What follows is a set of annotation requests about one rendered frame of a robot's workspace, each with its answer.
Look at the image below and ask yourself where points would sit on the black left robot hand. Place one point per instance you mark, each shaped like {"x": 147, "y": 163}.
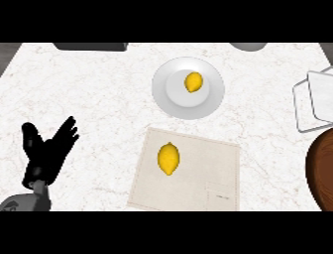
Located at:
{"x": 48, "y": 155}

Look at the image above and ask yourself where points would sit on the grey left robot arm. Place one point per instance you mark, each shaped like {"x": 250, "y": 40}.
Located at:
{"x": 33, "y": 200}

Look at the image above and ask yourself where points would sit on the large yellow croissant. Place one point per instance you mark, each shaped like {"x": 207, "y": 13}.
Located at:
{"x": 169, "y": 158}

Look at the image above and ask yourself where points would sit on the beige placemat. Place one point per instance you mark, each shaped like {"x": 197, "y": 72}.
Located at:
{"x": 194, "y": 178}

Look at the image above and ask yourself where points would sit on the small yellow croissant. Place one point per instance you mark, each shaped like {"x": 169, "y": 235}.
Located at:
{"x": 194, "y": 82}

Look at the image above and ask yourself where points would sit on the dark grey flat appliance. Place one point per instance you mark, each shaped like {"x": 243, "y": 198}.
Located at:
{"x": 92, "y": 46}

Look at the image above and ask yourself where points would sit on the white round plate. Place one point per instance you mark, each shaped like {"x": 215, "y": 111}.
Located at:
{"x": 188, "y": 88}

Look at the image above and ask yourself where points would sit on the grey round object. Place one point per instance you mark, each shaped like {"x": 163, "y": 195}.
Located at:
{"x": 249, "y": 46}

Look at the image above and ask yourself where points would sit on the brown wooden bowl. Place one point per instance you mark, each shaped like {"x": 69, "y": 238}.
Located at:
{"x": 332, "y": 168}

